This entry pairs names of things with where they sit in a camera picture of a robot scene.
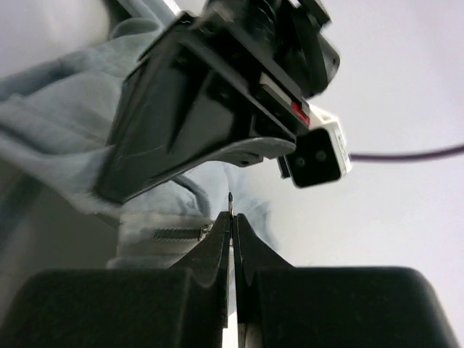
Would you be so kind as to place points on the metal zipper pull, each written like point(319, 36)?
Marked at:
point(230, 205)

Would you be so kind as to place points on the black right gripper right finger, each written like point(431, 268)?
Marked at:
point(280, 305)

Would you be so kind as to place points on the grey zip jacket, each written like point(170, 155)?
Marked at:
point(55, 120)

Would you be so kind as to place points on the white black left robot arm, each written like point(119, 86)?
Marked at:
point(291, 36)

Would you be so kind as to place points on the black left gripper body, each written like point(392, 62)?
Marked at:
point(203, 91)

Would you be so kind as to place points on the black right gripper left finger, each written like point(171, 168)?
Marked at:
point(184, 305)

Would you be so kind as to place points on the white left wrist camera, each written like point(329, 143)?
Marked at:
point(321, 154)

